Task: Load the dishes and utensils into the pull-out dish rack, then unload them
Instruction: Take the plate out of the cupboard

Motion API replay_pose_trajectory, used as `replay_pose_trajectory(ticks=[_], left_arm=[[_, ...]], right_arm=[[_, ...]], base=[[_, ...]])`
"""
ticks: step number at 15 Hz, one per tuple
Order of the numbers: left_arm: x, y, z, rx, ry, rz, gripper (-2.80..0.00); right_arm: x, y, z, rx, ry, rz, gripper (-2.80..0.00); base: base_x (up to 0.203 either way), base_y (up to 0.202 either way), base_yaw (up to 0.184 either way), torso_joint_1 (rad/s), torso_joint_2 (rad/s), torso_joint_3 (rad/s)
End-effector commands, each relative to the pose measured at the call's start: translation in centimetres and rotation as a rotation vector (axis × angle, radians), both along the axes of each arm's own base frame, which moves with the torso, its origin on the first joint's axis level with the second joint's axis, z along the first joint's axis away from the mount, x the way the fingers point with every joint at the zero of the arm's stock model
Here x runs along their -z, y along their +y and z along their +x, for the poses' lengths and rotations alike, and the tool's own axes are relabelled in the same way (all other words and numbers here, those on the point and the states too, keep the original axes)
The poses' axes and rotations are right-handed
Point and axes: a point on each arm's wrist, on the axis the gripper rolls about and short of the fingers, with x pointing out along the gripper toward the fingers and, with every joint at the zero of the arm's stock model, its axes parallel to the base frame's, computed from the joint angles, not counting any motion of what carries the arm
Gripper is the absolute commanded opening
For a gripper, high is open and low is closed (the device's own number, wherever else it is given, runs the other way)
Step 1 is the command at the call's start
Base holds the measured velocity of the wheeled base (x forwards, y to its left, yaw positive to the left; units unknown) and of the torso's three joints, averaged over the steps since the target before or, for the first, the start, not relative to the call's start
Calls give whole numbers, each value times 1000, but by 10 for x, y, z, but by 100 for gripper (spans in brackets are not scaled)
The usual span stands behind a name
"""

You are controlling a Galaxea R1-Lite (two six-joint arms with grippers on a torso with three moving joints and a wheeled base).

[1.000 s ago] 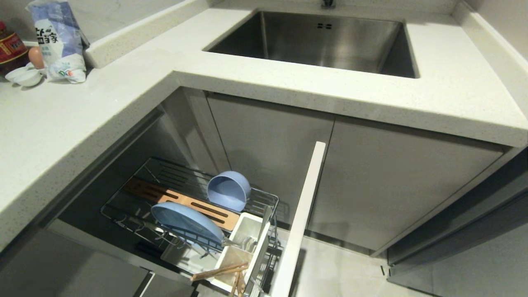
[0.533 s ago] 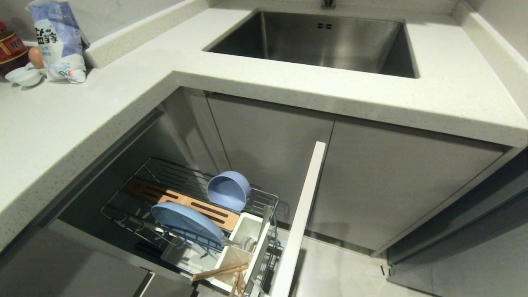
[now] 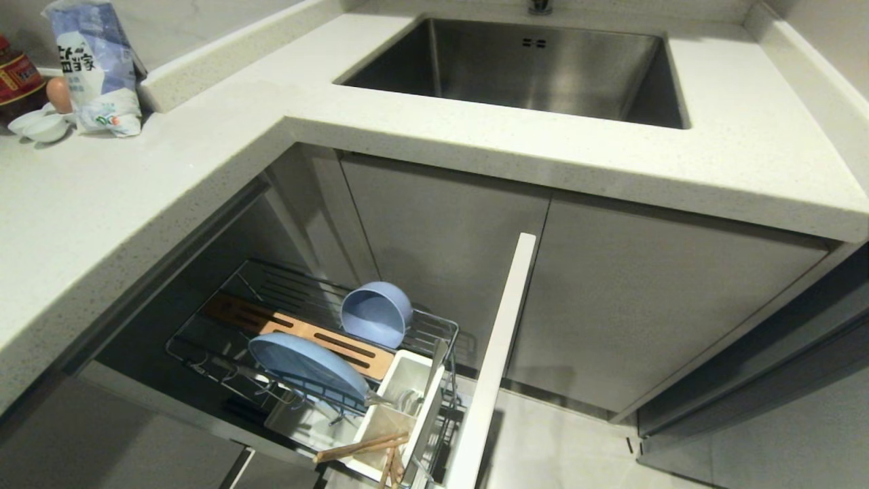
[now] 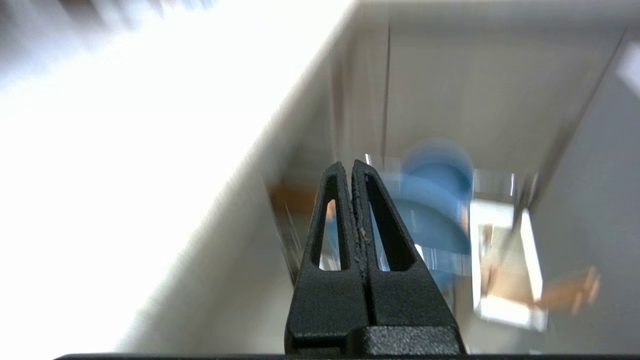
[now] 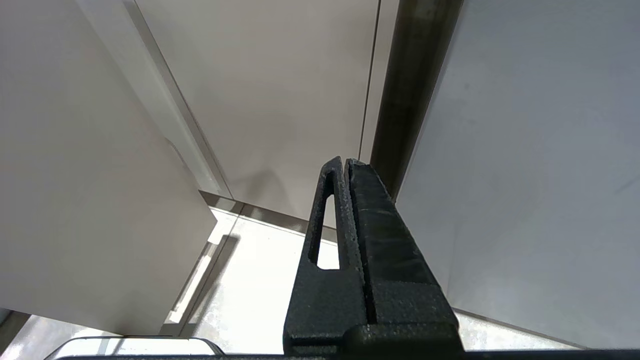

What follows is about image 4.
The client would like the blue bowl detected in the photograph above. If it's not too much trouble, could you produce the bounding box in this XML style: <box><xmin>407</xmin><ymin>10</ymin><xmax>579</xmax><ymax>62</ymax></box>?
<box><xmin>390</xmin><ymin>140</ymin><xmax>475</xmax><ymax>292</ymax></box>

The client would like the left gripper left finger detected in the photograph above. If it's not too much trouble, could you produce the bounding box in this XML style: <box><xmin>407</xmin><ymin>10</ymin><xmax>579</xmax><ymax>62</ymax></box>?
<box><xmin>284</xmin><ymin>161</ymin><xmax>371</xmax><ymax>355</ymax></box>

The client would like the white cabinet door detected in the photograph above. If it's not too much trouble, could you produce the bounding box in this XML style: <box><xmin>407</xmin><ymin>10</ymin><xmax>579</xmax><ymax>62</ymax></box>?
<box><xmin>382</xmin><ymin>20</ymin><xmax>626</xmax><ymax>171</ymax></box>

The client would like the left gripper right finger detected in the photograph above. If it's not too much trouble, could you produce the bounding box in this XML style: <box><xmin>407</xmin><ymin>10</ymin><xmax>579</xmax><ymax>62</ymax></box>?
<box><xmin>351</xmin><ymin>159</ymin><xmax>467</xmax><ymax>355</ymax></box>

